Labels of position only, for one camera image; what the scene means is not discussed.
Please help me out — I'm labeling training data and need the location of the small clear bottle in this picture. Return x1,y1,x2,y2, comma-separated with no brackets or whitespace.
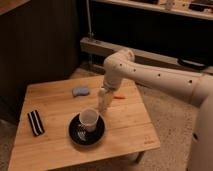
98,88,112,113

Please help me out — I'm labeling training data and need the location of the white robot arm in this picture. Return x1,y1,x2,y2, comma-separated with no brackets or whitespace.
103,49,213,107

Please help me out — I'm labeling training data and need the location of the white cup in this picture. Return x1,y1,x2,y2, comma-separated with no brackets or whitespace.
79,108,99,132

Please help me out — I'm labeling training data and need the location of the metal pole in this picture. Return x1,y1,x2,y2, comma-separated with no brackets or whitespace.
86,0,94,40

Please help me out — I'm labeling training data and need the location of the black plate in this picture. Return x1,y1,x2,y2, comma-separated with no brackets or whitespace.
68,115,105,146

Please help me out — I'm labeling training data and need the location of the metal fork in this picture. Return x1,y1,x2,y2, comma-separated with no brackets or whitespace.
78,131,86,141

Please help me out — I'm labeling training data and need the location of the wooden table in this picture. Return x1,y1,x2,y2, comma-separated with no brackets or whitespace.
8,76,160,171

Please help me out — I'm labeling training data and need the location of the black white striped cloth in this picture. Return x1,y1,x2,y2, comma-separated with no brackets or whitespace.
27,110,45,136

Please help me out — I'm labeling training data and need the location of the black object on ledge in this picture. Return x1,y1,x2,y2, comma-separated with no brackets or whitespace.
177,58,209,70

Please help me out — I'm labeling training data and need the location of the wooden shelf board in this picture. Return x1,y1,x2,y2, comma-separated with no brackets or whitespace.
94,0,213,21

